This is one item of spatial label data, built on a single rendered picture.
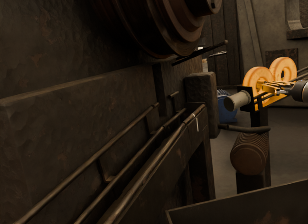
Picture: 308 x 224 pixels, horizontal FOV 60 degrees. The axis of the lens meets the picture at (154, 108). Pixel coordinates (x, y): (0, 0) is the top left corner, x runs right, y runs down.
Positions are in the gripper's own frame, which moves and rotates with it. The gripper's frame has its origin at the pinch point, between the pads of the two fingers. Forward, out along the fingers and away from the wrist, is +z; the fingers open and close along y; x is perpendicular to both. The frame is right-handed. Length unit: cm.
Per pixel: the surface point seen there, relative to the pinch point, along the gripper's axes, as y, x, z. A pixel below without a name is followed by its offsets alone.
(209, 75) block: -27.3, 8.6, -1.7
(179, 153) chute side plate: -56, -3, -24
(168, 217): -75, 5, -49
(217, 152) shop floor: 49, -78, 80
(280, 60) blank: 12.2, 7.9, -0.7
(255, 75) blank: -3.1, 4.3, -1.1
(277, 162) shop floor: 64, -74, 36
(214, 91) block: -24.6, 2.1, -1.1
